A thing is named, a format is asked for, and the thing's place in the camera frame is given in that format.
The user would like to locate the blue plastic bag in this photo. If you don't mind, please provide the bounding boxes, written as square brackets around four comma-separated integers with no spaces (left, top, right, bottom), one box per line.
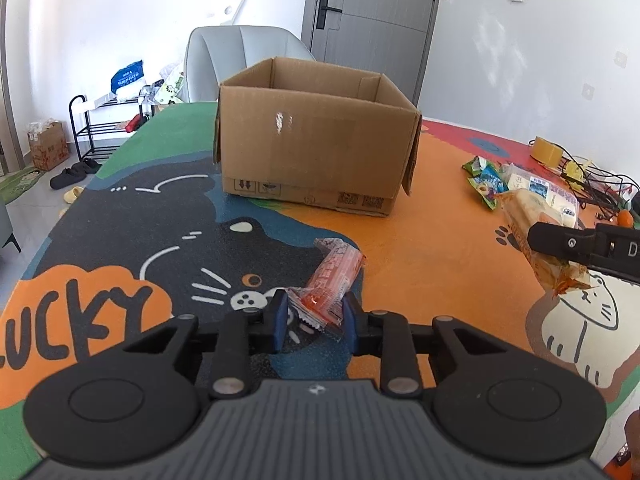
[110,60,144,96]

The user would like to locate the small brown cardboard box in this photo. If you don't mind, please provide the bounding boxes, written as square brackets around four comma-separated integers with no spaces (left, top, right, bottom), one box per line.
[27,120,71,171]

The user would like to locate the colourful cartoon table mat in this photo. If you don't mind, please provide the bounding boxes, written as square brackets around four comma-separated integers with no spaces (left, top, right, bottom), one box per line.
[0,102,640,461]

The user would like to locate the white board with holes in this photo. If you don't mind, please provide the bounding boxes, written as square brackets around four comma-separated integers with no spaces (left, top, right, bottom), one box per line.
[210,0,251,28]

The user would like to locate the avocado print snack packet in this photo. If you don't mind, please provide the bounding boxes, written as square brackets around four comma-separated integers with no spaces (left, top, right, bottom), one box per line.
[470,180,501,211]

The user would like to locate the green floor rug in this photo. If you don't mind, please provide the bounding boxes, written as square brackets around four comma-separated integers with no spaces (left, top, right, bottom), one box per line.
[0,165,43,204]

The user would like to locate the black shoe rack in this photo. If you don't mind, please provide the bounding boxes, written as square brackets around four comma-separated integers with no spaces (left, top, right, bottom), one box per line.
[69,92,156,162]

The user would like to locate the green yellow printed bag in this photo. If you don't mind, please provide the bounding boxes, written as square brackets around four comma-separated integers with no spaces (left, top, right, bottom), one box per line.
[155,67,186,106]

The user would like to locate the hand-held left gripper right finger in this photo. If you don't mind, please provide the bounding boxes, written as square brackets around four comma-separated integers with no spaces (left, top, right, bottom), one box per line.
[342,292,506,398]

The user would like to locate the red snack packet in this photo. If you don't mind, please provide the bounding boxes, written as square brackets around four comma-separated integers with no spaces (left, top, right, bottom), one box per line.
[287,238,367,342]

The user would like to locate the orange bread packet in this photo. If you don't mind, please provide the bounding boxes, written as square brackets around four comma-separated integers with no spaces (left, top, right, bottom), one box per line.
[497,189,606,296]

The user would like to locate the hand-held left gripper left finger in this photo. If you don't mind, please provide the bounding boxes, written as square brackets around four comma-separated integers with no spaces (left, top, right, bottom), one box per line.
[124,291,290,400]

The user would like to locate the grey door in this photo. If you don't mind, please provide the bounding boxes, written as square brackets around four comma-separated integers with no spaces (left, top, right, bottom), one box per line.
[301,0,446,121]

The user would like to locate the grey chair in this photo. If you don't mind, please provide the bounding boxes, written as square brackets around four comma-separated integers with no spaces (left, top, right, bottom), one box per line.
[184,26,316,106]

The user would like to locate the black wire rack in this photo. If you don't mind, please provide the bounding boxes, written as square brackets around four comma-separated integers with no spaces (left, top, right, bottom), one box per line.
[560,157,640,212]

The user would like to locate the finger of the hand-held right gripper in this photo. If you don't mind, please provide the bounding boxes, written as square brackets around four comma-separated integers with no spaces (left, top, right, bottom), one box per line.
[527,223,598,263]

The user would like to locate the black door handle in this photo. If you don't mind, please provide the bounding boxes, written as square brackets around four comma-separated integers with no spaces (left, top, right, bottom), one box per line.
[316,0,344,31]

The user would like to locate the blue green snack packet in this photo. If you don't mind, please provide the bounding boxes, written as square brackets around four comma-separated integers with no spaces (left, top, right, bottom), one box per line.
[470,165,511,193]

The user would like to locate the yellow tape roll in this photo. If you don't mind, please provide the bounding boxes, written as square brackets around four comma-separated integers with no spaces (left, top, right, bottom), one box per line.
[530,136,563,166]

